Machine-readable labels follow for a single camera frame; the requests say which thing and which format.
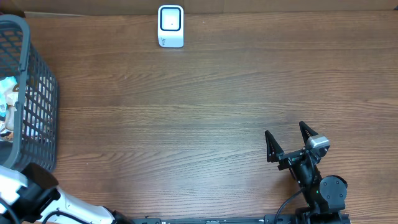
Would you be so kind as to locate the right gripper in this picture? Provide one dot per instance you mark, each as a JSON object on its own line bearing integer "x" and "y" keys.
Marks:
{"x": 275, "y": 152}

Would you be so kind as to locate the beige brown snack bag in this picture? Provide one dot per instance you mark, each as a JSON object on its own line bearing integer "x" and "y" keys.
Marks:
{"x": 7, "y": 122}

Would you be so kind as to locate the mint green wipes pack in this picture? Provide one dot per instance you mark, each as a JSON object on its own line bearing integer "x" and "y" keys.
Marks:
{"x": 6, "y": 85}

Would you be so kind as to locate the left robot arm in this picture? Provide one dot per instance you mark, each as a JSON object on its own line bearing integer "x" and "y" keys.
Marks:
{"x": 33, "y": 195}

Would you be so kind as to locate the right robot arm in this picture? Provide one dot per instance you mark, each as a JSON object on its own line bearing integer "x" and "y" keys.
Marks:
{"x": 324, "y": 196}

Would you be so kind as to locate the white barcode scanner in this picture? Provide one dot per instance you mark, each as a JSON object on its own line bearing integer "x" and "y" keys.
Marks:
{"x": 170, "y": 26}

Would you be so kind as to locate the grey plastic mesh basket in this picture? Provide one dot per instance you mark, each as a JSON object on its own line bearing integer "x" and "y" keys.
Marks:
{"x": 36, "y": 118}

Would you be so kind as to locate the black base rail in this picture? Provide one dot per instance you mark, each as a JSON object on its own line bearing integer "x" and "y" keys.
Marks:
{"x": 217, "y": 221}

